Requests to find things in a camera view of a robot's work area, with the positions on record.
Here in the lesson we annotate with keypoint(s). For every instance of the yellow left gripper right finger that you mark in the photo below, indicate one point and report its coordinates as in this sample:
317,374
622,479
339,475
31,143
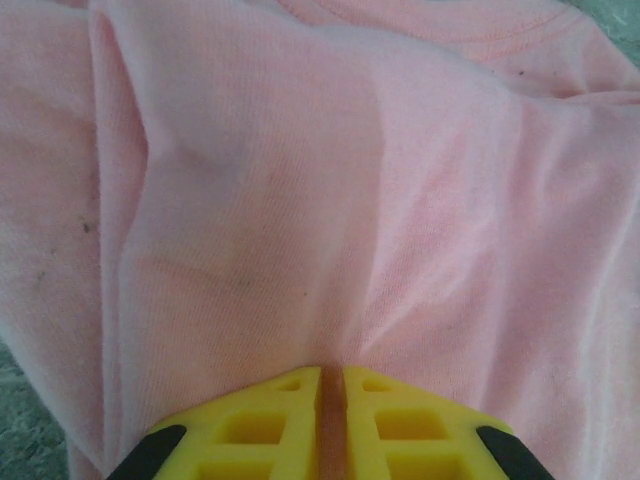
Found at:
450,420

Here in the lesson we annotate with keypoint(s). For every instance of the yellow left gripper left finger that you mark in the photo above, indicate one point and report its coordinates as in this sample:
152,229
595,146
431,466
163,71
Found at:
210,425

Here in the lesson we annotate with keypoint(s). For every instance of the pink t-shirt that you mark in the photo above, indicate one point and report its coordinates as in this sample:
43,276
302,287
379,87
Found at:
300,200

